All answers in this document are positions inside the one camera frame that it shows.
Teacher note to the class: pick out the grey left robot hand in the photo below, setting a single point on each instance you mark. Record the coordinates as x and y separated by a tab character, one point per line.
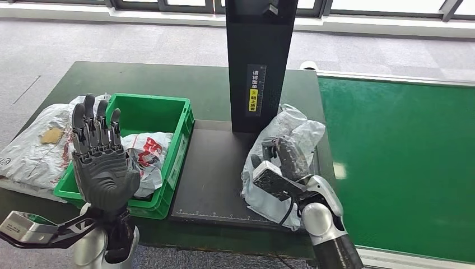
102	178

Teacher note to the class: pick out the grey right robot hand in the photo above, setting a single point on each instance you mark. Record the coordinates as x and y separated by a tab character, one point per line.
291	159

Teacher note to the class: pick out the plain grey parcel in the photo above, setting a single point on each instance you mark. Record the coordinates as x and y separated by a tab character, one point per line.
297	126

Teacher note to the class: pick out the grey parcel with red print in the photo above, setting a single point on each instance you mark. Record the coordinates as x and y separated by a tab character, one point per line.
152	156

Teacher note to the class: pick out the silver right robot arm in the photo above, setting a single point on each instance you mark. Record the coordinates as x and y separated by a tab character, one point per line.
326	230

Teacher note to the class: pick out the grey parcel with brown patch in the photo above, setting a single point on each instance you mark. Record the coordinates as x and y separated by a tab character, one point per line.
33	159

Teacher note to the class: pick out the black and yellow machine sticker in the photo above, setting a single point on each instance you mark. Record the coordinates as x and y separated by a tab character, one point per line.
256	91

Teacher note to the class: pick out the black inbound scanning machine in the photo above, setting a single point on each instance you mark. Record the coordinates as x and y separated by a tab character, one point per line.
256	55

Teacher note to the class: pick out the white crate label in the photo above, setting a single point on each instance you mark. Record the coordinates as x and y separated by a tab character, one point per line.
176	167

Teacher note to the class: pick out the green plastic crate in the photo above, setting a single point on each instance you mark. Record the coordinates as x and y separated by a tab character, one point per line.
148	111

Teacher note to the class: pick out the dark green table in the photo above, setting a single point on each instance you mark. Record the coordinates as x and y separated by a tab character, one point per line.
148	81

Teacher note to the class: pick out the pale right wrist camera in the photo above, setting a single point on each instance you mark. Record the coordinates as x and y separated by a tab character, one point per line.
274	182

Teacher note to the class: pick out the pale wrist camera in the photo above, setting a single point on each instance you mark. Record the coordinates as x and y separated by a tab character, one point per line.
22	226
274	182

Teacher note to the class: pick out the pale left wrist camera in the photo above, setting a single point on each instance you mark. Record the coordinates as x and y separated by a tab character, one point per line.
22	226

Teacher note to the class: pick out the dark window frame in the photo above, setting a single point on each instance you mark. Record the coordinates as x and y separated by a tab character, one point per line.
185	6

